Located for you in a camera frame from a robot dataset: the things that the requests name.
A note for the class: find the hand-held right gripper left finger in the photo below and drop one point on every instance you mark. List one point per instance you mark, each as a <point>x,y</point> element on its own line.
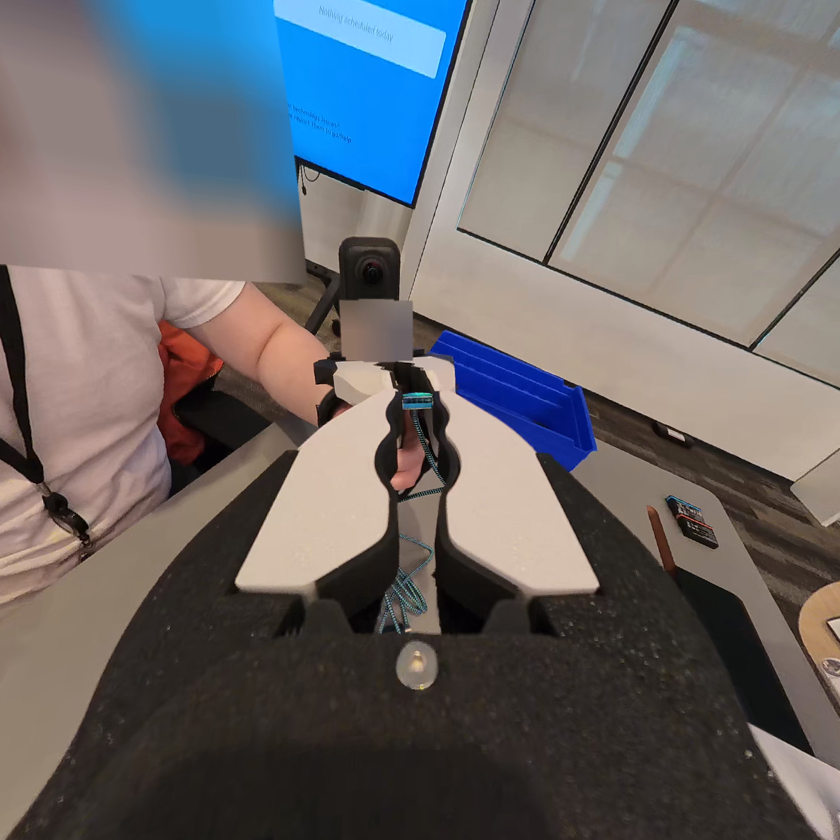
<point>315,512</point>

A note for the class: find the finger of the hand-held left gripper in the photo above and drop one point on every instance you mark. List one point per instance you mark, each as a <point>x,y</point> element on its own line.
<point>361,382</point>
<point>441,375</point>

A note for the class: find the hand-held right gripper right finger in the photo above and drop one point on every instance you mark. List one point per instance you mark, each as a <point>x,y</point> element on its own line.
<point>518,512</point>

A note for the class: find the blue plastic bin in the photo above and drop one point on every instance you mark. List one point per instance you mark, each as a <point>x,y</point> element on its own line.
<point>525,407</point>

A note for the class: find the person's left forearm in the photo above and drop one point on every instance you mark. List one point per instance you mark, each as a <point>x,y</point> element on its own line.
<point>295,374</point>

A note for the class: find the person's left hand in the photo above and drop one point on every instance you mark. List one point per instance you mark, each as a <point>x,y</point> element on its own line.
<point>408,463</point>

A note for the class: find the large blue screen monitor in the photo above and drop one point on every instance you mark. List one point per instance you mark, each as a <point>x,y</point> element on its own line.
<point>367,98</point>

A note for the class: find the floor power outlet box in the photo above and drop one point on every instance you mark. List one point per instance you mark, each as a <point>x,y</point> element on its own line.
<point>670,433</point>

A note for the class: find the orange cloth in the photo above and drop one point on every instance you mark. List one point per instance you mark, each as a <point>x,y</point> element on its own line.
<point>187,394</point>

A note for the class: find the small black printed box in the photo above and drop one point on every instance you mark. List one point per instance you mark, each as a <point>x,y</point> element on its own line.
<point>695,525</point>

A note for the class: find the person in white shirt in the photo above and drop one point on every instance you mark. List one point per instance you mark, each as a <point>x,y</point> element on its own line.
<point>98,394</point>

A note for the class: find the black mat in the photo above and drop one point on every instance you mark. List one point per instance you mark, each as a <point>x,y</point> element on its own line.
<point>728,643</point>

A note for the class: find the round wooden table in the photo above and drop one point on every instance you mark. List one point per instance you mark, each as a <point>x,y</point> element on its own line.
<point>817,623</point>

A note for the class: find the frosted glass window panel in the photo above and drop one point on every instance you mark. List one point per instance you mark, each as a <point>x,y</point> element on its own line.
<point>689,164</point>

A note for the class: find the white paper sheet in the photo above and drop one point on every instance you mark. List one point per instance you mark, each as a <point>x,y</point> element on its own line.
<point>800,787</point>

